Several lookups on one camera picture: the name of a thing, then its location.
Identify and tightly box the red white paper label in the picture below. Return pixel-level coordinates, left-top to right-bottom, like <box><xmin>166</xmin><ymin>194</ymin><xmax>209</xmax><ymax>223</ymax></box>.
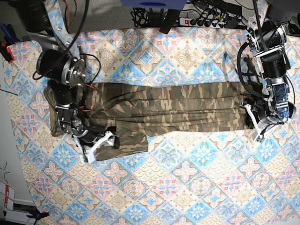
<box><xmin>0</xmin><ymin>181</ymin><xmax>15</xmax><ymax>211</ymax></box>

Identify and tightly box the orange blue bottom clamp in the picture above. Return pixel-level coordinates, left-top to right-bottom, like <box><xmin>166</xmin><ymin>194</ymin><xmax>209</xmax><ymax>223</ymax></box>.
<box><xmin>26</xmin><ymin>211</ymin><xmax>49</xmax><ymax>220</ymax></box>

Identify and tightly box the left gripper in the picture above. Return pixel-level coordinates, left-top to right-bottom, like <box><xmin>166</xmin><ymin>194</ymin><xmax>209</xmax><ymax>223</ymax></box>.
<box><xmin>245</xmin><ymin>100</ymin><xmax>296</xmax><ymax>129</ymax></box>

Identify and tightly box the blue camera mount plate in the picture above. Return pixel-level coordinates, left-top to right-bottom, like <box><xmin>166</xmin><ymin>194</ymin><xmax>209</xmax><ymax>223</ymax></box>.
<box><xmin>120</xmin><ymin>0</ymin><xmax>188</xmax><ymax>10</ymax></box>

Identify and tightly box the white power strip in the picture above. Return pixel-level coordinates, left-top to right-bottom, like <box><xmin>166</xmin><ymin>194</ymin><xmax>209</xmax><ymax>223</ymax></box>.
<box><xmin>178</xmin><ymin>17</ymin><xmax>226</xmax><ymax>29</ymax></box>

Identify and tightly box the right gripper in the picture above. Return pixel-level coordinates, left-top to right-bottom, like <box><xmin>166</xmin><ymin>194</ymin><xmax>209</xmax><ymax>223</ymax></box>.
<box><xmin>74</xmin><ymin>126</ymin><xmax>120</xmax><ymax>149</ymax></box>

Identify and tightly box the red black table clamp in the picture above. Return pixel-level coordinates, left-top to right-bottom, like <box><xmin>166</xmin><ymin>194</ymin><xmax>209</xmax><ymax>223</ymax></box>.
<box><xmin>0</xmin><ymin>41</ymin><xmax>14</xmax><ymax>63</ymax></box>

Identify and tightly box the camouflage T-shirt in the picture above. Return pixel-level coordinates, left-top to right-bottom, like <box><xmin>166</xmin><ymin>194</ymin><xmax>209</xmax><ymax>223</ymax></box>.
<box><xmin>47</xmin><ymin>74</ymin><xmax>256</xmax><ymax>169</ymax></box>

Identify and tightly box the black hex key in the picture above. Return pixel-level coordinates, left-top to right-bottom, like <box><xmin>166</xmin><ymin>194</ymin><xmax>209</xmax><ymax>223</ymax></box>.
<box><xmin>0</xmin><ymin>84</ymin><xmax>19</xmax><ymax>96</ymax></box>

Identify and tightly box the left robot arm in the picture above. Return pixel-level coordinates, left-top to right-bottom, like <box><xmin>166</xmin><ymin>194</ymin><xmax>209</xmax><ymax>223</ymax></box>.
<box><xmin>237</xmin><ymin>0</ymin><xmax>296</xmax><ymax>133</ymax></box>

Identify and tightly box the black center post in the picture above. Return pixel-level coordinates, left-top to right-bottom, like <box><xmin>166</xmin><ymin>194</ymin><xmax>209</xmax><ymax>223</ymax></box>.
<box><xmin>159</xmin><ymin>9</ymin><xmax>180</xmax><ymax>34</ymax></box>

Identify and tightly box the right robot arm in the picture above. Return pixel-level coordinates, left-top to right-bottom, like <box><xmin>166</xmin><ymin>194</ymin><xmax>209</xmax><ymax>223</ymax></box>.
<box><xmin>6</xmin><ymin>0</ymin><xmax>119</xmax><ymax>150</ymax></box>

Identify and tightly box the patterned tile tablecloth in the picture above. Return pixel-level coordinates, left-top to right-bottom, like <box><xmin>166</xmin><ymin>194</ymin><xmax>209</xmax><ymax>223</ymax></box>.
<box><xmin>3</xmin><ymin>27</ymin><xmax>300</xmax><ymax>225</ymax></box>

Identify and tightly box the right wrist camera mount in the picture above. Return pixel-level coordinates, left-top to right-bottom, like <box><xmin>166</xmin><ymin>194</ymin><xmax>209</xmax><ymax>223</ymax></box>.
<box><xmin>72</xmin><ymin>131</ymin><xmax>114</xmax><ymax>163</ymax></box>

